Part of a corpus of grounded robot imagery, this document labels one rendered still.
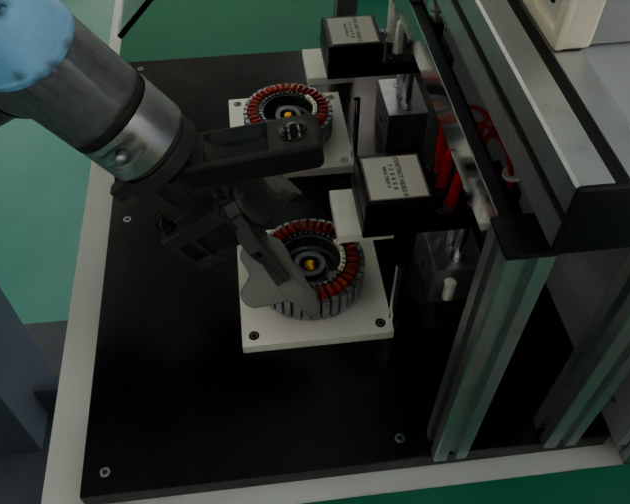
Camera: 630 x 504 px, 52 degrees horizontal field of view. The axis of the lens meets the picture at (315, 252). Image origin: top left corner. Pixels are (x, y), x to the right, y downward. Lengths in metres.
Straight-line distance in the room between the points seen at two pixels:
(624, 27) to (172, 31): 0.82
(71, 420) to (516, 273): 0.45
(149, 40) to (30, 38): 0.65
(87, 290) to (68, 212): 1.20
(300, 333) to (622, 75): 0.38
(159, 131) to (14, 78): 0.10
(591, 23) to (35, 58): 0.34
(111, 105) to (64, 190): 1.53
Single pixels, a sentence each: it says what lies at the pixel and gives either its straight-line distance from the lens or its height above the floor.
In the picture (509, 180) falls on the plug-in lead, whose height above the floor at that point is 0.93.
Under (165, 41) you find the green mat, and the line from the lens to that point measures 1.10.
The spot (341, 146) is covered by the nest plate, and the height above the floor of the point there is 0.78.
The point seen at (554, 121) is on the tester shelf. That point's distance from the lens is 0.35.
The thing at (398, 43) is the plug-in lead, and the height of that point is 0.91.
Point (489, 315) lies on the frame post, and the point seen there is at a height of 1.00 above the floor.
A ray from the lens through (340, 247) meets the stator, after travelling 0.66.
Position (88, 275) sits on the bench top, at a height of 0.75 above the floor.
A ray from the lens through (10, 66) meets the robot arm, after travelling 0.47.
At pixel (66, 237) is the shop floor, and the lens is 1.88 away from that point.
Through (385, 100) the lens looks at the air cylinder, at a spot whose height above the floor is 0.82.
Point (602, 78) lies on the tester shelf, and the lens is 0.39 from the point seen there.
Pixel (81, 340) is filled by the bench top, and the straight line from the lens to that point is 0.72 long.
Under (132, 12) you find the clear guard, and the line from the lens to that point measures 0.62.
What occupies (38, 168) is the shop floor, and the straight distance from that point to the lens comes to 2.11.
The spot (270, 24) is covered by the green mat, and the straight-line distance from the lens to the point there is 1.12.
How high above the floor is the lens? 1.32
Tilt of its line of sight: 50 degrees down
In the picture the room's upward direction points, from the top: straight up
